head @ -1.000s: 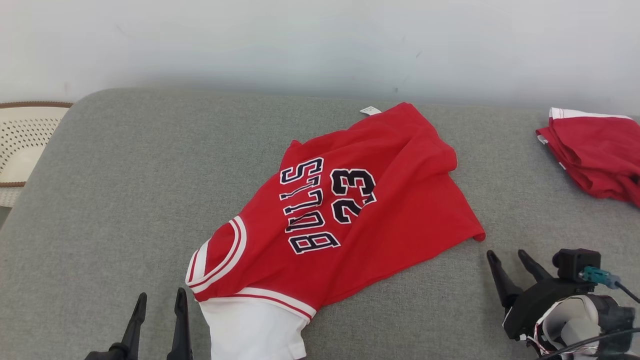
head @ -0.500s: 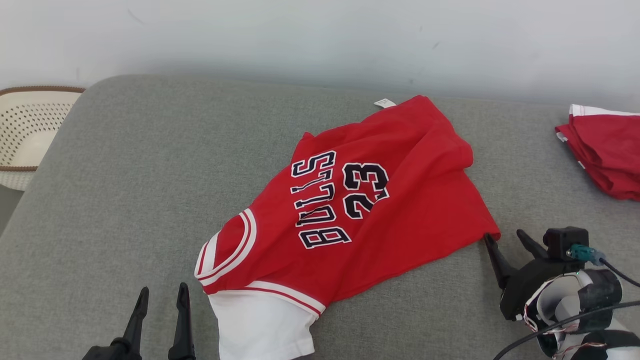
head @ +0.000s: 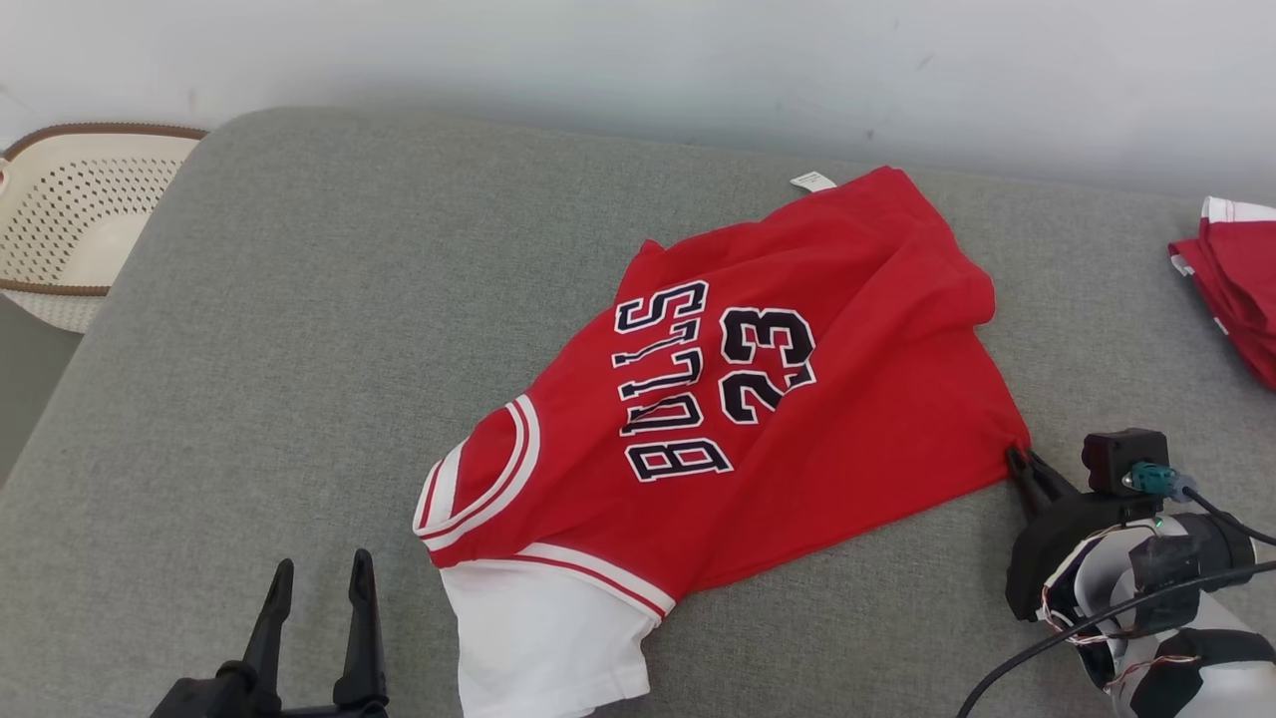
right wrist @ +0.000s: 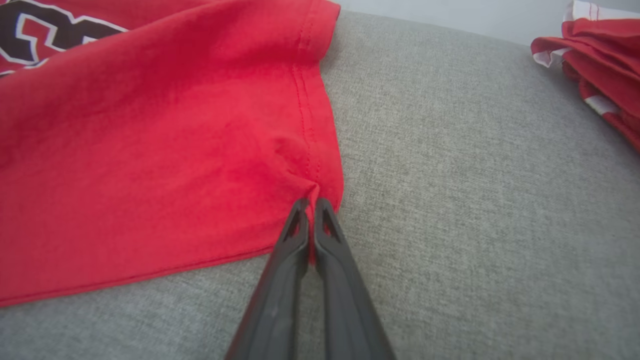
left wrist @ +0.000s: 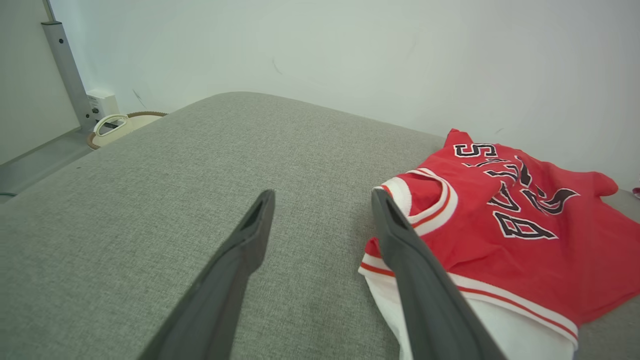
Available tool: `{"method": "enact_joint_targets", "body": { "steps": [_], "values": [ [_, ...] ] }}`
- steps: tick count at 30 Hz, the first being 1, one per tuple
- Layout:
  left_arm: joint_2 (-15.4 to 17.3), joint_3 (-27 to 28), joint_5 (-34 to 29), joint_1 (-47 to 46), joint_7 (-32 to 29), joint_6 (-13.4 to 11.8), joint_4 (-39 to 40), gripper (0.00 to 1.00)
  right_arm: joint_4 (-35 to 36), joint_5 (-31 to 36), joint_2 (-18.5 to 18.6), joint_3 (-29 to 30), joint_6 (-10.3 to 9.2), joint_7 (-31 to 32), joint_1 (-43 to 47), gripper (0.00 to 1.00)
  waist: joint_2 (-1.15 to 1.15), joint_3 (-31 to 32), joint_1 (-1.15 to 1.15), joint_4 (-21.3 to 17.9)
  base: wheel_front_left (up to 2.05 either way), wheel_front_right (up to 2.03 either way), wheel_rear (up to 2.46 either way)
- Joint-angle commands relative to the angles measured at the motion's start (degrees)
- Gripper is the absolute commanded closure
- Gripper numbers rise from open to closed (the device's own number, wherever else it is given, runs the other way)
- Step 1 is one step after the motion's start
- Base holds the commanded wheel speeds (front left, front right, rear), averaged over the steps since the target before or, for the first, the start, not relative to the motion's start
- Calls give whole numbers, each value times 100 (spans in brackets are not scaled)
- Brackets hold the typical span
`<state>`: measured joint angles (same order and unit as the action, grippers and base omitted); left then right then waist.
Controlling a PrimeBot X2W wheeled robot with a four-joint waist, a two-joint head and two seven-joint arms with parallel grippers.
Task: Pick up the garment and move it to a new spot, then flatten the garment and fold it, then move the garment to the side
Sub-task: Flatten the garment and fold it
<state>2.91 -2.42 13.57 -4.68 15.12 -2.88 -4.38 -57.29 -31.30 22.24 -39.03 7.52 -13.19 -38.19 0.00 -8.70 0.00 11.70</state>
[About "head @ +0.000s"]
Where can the red Bulls 23 jersey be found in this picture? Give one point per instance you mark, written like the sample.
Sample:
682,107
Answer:
877,419

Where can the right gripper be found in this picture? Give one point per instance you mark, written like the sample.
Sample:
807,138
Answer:
1057,538

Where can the red shorts with white stripe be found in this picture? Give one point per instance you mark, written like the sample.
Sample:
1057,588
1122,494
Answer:
1241,279

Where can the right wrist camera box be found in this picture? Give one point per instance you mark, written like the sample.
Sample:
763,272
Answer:
1116,454

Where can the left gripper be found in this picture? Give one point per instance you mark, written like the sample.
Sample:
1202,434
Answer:
299,710

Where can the cream perforated laundry basket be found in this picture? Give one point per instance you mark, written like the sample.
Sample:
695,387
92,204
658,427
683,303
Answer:
90,209

